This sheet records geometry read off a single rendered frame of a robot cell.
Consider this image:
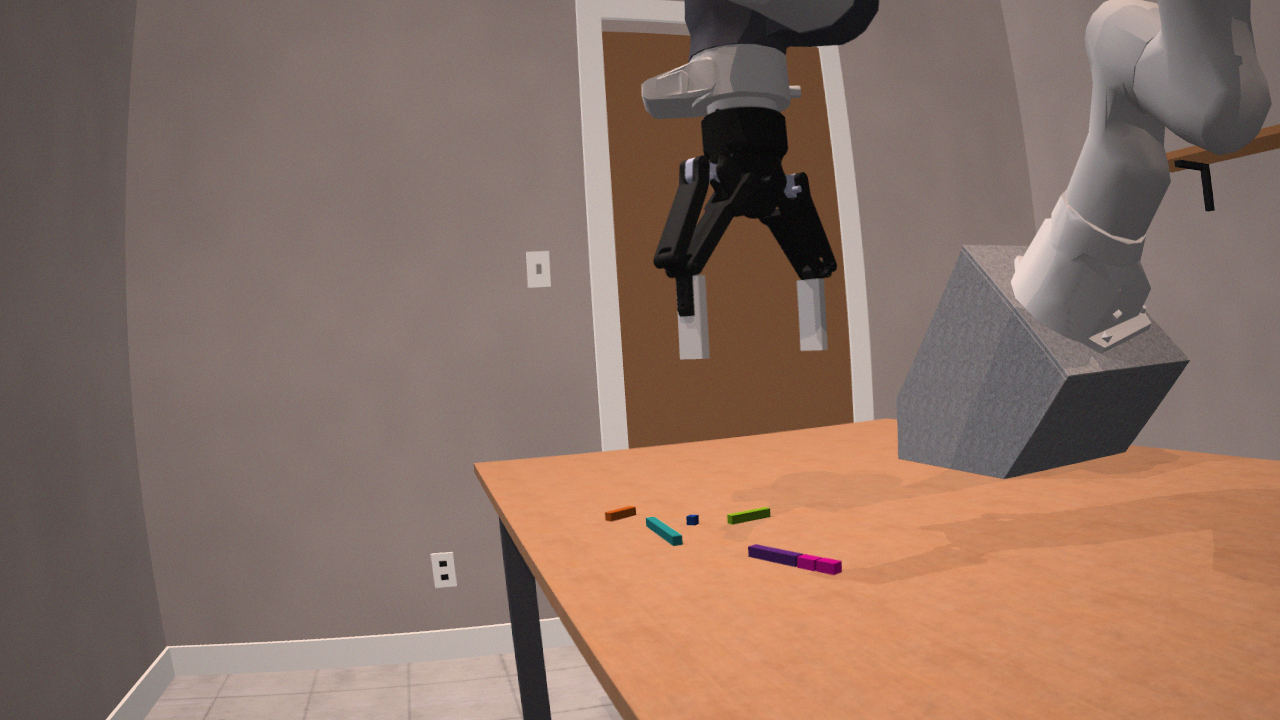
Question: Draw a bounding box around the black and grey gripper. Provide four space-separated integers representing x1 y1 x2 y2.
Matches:
653 108 837 359

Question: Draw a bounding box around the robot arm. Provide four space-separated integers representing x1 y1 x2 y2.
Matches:
643 0 1272 354

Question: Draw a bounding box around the lime green rod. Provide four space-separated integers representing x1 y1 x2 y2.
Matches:
727 507 771 525

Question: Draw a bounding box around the orange rod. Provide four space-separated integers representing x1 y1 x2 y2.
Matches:
605 506 636 521

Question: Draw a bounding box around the turquoise rod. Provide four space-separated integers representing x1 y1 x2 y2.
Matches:
646 518 684 546

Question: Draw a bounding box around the purple rod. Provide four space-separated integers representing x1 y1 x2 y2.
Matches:
748 544 803 568

